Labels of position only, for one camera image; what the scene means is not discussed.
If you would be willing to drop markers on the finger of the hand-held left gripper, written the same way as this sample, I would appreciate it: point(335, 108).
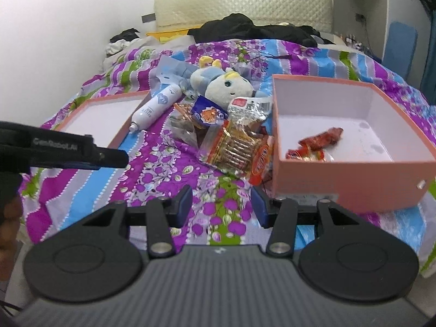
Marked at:
point(114, 158)

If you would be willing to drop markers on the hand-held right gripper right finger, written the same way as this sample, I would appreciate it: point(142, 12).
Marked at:
point(259, 207)

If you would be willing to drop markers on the black and white clothes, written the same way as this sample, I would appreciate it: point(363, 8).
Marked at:
point(119, 42)

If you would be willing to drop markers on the white spray bottle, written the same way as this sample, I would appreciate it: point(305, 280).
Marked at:
point(155, 107)

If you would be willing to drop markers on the pink cardboard box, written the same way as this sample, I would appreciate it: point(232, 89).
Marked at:
point(340, 180)

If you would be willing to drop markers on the blue orange-print snack packet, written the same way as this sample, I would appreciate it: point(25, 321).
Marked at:
point(208, 111)

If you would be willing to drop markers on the dark wall socket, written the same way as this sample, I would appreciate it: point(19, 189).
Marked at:
point(148, 17)

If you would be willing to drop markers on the person's left hand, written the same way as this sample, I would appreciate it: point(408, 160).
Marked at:
point(12, 218)

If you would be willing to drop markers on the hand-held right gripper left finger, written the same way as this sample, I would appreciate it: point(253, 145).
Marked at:
point(185, 204)

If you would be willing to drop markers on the light blue plastic bag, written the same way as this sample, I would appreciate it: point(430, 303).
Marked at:
point(168, 71)

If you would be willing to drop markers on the clear red-print snack packet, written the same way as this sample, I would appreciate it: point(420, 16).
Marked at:
point(231, 150)

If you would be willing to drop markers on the pink box lid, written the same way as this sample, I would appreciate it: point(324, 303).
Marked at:
point(102, 119)

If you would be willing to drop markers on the red gold snack packet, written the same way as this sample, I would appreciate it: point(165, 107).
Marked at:
point(306, 155)

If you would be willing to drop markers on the gold brown snack packet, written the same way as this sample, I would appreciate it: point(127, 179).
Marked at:
point(184, 110)

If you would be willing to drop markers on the cream quilted headboard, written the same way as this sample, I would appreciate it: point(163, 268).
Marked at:
point(245, 3)

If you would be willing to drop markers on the dark blue curtain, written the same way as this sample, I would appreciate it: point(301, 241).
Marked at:
point(430, 58)

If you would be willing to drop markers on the small items on nightstand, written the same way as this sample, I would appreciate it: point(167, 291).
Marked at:
point(352, 39)

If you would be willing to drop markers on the silver red-label snack packet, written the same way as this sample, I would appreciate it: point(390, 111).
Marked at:
point(248, 107)

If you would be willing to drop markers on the blue white plush toy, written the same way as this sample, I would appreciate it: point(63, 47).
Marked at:
point(226, 85)

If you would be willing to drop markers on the yellow flat item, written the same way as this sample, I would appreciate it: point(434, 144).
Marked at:
point(167, 35)

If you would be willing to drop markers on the black clothing pile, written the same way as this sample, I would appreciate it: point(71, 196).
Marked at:
point(238, 27)

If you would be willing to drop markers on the blue padded board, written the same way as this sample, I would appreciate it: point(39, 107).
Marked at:
point(402, 46)

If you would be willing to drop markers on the purple floral blanket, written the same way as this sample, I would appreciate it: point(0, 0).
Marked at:
point(160, 167)

